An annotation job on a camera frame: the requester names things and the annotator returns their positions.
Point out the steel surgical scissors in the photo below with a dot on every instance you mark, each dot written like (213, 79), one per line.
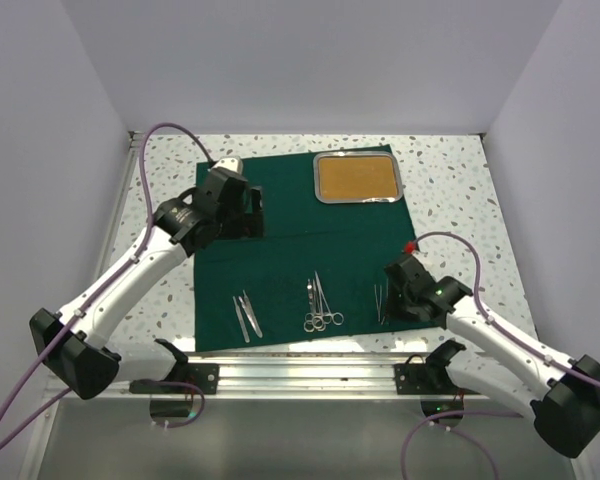
(314, 321)

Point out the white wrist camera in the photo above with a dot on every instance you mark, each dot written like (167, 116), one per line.
(231, 163)
(412, 248)

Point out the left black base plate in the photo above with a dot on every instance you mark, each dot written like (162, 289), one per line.
(205, 376)

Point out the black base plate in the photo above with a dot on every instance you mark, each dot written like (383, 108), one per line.
(205, 376)
(420, 375)

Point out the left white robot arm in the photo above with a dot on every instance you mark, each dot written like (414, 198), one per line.
(74, 341)

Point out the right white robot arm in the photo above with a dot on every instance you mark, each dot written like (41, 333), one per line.
(567, 418)

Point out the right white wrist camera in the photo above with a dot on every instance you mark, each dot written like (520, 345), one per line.
(412, 248)

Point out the aluminium mounting rail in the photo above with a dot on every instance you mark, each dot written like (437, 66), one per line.
(305, 372)

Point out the steel tweezers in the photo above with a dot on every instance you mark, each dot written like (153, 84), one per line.
(378, 295)

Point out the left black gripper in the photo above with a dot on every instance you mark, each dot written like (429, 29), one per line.
(250, 223)

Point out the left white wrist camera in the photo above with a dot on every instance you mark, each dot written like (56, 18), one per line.
(231, 163)

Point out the steel hemostat forceps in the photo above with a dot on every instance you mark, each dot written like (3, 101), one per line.
(325, 312)

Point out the yellow tray liner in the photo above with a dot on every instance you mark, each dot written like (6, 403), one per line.
(356, 178)

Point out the steel instrument tray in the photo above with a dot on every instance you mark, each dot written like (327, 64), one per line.
(357, 153)

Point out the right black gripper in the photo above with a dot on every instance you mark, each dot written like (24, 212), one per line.
(395, 312)

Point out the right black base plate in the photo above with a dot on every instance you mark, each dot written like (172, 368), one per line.
(420, 375)

